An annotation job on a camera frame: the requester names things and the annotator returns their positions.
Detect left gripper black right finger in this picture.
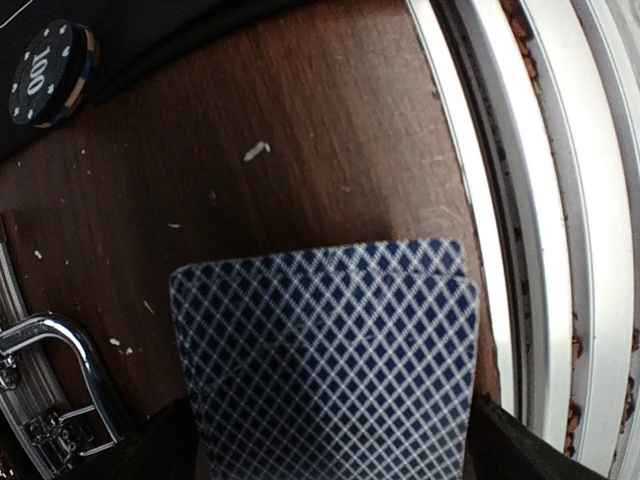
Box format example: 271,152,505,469
468,397,602,480

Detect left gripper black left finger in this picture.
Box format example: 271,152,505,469
74,399,199,479

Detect black poker mat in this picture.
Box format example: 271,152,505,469
0,0,401,161

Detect aluminium poker case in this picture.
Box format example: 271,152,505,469
1,230,136,479

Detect black 100 poker chip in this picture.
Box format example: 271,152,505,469
8,19,100,128

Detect blue playing card deck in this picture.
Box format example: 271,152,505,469
170,238,479,479

